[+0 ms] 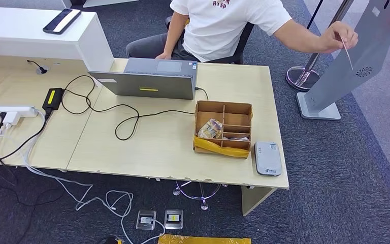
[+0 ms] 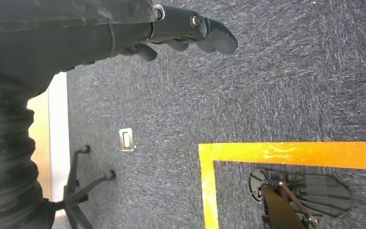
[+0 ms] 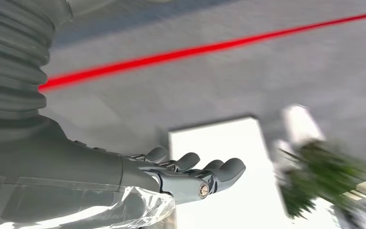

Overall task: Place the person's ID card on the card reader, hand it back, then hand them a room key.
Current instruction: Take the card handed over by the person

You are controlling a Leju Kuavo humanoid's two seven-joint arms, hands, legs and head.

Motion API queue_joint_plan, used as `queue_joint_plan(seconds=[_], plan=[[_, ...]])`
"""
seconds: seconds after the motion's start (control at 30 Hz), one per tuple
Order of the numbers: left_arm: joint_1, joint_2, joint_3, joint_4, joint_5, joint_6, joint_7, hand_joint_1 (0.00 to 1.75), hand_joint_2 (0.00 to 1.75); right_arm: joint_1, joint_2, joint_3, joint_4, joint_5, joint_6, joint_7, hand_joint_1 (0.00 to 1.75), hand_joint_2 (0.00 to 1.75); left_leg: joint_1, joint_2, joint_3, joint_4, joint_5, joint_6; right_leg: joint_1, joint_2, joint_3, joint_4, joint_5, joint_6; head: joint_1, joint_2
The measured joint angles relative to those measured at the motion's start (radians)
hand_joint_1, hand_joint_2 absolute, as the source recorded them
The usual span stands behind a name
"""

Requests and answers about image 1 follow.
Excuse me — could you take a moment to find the grey card reader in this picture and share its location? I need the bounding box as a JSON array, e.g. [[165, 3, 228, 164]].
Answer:
[[253, 141, 282, 177]]

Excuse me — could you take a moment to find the thin black cable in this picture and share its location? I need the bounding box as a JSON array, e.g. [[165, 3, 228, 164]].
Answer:
[[0, 111, 64, 207]]

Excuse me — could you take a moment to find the black yellow plug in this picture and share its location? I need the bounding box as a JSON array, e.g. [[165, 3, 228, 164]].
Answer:
[[99, 236, 123, 244]]

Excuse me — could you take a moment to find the grey laptop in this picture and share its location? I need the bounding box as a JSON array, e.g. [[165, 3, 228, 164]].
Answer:
[[88, 57, 199, 101]]

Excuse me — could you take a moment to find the black power adapter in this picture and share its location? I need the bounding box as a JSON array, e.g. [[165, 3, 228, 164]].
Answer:
[[42, 87, 65, 111]]

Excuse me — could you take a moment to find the person's left hand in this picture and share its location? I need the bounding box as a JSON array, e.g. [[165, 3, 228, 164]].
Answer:
[[318, 20, 359, 54]]

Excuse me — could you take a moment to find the chrome stanchion post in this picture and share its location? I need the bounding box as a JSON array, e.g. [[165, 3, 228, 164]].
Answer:
[[285, 0, 354, 92]]

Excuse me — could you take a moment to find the white power strip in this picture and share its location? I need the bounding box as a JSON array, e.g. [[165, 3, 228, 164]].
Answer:
[[0, 105, 39, 118]]

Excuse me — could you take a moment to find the black mains cable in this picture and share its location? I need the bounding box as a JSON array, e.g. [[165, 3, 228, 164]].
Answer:
[[0, 107, 52, 166]]

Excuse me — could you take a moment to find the black stanchion post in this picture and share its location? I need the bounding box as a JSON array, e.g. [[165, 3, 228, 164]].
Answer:
[[307, 0, 326, 31]]

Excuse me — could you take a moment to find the white ID card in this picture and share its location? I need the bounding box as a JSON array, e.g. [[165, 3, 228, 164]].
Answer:
[[340, 35, 354, 71]]

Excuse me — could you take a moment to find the grey kiosk stand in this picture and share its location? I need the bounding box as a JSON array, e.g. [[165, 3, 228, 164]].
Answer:
[[296, 0, 390, 121]]

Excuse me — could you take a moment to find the white charger plug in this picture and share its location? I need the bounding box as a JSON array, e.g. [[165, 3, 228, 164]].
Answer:
[[2, 111, 21, 128]]

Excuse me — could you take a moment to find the cardboard divider box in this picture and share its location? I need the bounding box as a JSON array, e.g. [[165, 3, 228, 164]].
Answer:
[[192, 100, 253, 159]]

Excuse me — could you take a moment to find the person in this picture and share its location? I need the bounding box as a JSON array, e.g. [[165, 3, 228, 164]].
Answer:
[[125, 0, 359, 65]]

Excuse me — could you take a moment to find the short black cable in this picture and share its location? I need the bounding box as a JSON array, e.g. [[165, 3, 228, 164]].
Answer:
[[26, 59, 49, 73]]

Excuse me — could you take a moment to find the white power strip cable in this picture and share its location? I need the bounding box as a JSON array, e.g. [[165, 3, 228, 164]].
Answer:
[[23, 107, 166, 244]]

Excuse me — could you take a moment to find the chrome stool base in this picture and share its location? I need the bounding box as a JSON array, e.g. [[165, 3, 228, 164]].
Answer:
[[173, 180, 222, 211]]

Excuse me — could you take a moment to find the steel floor socket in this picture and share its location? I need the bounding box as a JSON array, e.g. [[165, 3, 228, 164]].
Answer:
[[136, 209, 157, 231], [164, 209, 184, 230]]

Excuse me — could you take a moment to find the black smartphone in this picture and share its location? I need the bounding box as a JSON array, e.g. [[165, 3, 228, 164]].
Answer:
[[42, 8, 82, 35]]

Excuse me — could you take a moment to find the wooden desk side panel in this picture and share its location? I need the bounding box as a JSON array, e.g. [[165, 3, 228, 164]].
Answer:
[[241, 186, 278, 217]]

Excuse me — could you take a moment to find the yellow floor tape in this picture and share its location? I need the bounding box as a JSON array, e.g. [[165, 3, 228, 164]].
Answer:
[[158, 234, 251, 244]]

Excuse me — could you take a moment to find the white raised counter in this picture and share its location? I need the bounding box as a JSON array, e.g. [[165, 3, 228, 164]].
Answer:
[[0, 6, 115, 72]]

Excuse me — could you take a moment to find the black office chair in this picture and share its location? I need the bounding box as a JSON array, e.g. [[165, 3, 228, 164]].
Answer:
[[165, 16, 255, 65]]

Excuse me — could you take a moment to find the black laptop charger cable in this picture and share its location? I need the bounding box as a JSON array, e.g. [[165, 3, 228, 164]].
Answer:
[[60, 74, 209, 141]]

